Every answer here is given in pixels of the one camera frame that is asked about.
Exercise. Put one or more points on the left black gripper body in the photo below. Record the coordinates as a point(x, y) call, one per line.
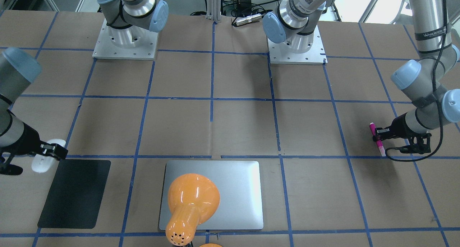
point(400, 126)

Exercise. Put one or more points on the silver closed laptop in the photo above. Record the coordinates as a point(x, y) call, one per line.
point(238, 182)

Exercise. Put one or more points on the pink marker pen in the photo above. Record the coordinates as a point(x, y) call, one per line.
point(377, 140)

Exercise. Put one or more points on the black mousepad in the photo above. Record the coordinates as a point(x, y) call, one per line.
point(75, 194)

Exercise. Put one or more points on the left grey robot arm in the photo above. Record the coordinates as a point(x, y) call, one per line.
point(419, 80)

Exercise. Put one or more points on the silver metal cylinder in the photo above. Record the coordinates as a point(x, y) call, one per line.
point(240, 21)

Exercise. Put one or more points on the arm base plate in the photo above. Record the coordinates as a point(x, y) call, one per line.
point(299, 49)
point(133, 43)

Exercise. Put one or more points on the white computer mouse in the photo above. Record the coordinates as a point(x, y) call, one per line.
point(54, 150)

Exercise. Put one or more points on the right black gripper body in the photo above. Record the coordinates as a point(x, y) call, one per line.
point(29, 141)

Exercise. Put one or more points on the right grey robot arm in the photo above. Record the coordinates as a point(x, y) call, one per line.
point(18, 70)

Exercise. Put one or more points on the aluminium frame post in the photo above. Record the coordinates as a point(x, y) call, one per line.
point(213, 10)

